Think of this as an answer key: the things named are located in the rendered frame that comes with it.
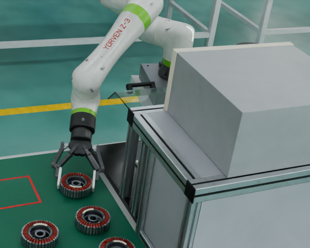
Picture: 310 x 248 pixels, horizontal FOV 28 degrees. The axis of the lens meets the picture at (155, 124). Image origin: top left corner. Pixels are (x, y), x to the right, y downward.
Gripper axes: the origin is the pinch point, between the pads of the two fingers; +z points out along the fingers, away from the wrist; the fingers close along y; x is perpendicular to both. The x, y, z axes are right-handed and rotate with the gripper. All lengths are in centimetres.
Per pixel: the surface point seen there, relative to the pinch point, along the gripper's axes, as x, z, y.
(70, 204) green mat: 2.6, 9.0, 1.2
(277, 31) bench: -220, -262, -156
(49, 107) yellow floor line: -163, -126, 27
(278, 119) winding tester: 61, 4, -52
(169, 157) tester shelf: 45, 10, -26
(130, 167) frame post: 12.4, -2.0, -17.4
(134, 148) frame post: 19.3, -5.6, -17.7
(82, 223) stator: 12.1, 18.5, -3.5
